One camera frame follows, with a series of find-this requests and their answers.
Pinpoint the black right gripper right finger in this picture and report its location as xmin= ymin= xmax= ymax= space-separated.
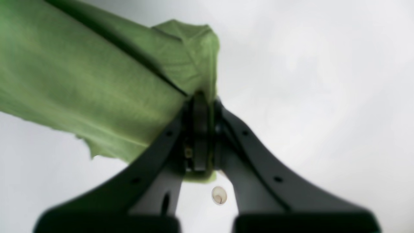
xmin=213 ymin=99 xmax=381 ymax=233

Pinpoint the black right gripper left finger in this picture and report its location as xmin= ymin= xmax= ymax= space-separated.
xmin=34 ymin=92 xmax=209 ymax=233

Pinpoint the olive green t-shirt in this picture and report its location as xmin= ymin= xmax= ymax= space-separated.
xmin=1 ymin=0 xmax=219 ymax=164

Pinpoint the right table cable grommet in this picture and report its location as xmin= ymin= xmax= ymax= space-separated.
xmin=211 ymin=186 xmax=228 ymax=205

